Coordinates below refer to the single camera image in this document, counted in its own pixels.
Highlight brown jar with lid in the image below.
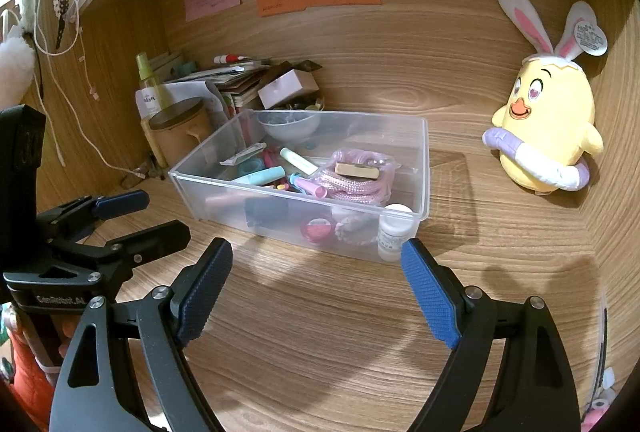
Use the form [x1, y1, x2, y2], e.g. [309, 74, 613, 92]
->
[147, 97, 213, 168]

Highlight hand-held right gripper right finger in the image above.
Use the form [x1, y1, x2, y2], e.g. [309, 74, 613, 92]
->
[400, 238, 583, 432]

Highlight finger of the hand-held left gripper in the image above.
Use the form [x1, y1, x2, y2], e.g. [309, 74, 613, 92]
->
[37, 191, 150, 235]
[50, 219, 192, 274]

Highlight white hanging cable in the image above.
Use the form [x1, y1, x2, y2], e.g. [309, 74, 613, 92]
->
[32, 0, 148, 180]

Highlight person's left forearm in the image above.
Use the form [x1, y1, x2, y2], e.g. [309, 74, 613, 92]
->
[9, 329, 57, 415]

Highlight stack of books and papers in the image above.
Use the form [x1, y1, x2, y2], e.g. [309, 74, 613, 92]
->
[150, 52, 273, 113]

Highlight bowl of small trinkets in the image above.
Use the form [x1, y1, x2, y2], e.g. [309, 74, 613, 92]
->
[280, 93, 327, 113]

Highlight white and pink small items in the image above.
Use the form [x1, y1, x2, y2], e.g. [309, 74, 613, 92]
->
[581, 362, 620, 432]

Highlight white and mint tube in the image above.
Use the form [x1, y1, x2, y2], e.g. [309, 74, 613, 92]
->
[279, 147, 319, 176]

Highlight black dotted headband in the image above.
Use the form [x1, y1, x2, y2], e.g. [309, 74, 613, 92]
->
[46, 0, 77, 50]

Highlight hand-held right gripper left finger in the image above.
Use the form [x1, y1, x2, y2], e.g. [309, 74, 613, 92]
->
[49, 237, 234, 432]

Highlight red round tin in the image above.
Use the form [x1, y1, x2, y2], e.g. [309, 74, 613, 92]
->
[300, 215, 334, 244]

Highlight clear plastic bowl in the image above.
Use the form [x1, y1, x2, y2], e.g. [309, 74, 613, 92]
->
[257, 111, 321, 140]

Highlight white fluffy item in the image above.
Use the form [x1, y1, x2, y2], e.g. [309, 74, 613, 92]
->
[0, 0, 38, 106]

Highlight green spray bottle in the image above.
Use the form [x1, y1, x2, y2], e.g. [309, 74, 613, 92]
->
[135, 52, 166, 118]

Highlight person's left hand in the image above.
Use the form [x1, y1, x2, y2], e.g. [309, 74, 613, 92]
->
[57, 312, 83, 358]

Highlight small pink box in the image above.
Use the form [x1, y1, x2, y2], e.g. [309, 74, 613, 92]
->
[257, 70, 319, 109]

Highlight pink lipstick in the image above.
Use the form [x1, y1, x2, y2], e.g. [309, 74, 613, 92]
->
[291, 176, 329, 199]

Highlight clear plastic box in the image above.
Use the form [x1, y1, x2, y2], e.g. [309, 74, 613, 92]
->
[168, 108, 431, 263]

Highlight small white bottle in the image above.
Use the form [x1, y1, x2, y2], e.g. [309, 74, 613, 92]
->
[377, 203, 416, 262]

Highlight mint green tube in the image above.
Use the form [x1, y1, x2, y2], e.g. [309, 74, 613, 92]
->
[232, 166, 286, 187]

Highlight yellow chick plush toy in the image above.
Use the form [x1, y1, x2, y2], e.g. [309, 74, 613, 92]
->
[482, 0, 608, 195]

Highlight pink braided rope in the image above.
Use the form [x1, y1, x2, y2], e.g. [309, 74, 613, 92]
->
[312, 149, 398, 205]

